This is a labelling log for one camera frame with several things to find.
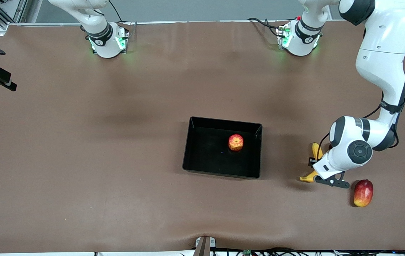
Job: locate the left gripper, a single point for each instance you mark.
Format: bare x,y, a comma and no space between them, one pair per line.
311,162

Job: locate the yellow banana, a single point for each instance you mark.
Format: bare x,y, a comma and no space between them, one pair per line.
316,151

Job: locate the red yellow striped apple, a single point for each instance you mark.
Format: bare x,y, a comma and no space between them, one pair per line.
236,142

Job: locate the black rectangular plastic box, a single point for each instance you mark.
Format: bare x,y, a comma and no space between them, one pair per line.
206,156

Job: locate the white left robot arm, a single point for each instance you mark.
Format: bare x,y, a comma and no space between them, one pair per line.
380,53

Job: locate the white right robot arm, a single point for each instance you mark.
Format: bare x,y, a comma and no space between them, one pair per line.
104,39

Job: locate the red yellow mango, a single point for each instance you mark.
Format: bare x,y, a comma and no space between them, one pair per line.
363,193

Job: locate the grey table edge bracket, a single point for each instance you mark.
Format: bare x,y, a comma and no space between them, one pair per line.
205,245

